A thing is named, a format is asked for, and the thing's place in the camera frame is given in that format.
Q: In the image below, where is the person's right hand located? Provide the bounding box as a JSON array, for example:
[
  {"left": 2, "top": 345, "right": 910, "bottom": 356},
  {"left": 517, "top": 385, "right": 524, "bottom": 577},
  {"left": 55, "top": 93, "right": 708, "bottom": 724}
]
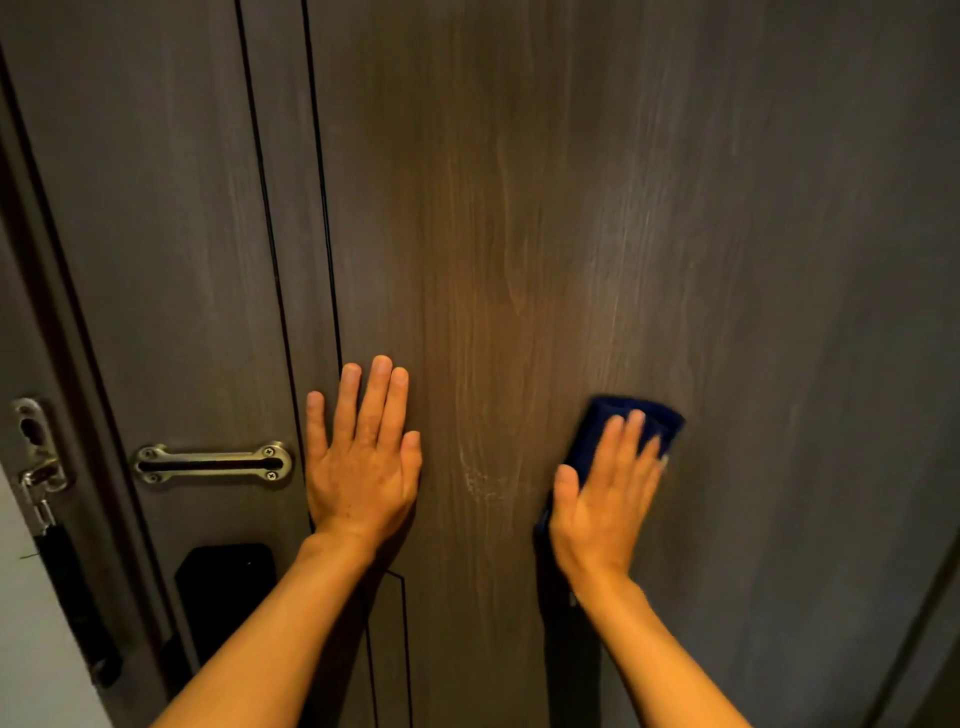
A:
[{"left": 548, "top": 409, "right": 669, "bottom": 594}]

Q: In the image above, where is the black strike plate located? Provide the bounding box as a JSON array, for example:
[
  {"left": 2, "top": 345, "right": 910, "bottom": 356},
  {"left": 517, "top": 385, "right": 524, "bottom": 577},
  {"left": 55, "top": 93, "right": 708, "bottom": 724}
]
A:
[{"left": 33, "top": 524, "right": 125, "bottom": 688}]

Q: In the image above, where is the dark door frame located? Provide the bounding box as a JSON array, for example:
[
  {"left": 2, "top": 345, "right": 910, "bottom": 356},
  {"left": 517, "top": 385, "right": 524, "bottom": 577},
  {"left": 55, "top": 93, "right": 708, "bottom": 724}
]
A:
[{"left": 0, "top": 44, "right": 198, "bottom": 728}]

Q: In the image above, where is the metal door guard plate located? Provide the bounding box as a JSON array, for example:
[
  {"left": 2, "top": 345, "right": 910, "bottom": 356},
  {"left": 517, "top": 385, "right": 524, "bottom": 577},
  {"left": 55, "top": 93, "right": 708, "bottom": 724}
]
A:
[{"left": 133, "top": 441, "right": 295, "bottom": 487}]

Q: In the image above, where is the person's right forearm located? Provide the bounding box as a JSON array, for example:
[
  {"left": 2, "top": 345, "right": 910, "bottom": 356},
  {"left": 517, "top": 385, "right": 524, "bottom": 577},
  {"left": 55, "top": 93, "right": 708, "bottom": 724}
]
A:
[{"left": 573, "top": 573, "right": 751, "bottom": 728}]

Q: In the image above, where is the dark wooden door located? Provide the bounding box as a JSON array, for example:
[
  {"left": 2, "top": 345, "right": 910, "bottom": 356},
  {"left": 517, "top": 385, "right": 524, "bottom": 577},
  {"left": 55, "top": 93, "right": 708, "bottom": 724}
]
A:
[{"left": 0, "top": 0, "right": 960, "bottom": 728}]

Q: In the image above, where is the blue cleaning cloth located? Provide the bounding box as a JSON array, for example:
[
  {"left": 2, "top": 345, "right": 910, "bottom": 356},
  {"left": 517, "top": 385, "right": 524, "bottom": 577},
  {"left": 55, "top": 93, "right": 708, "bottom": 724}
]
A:
[{"left": 533, "top": 395, "right": 686, "bottom": 538}]

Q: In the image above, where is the person's left forearm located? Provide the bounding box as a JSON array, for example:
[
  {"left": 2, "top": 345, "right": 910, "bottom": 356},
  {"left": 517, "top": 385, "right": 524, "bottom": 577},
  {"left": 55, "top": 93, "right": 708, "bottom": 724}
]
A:
[{"left": 153, "top": 532, "right": 376, "bottom": 728}]

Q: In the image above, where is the person's left hand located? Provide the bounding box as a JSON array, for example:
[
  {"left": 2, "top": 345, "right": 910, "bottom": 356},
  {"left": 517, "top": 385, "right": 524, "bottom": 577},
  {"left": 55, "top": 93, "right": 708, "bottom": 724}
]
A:
[{"left": 305, "top": 355, "right": 424, "bottom": 553}]

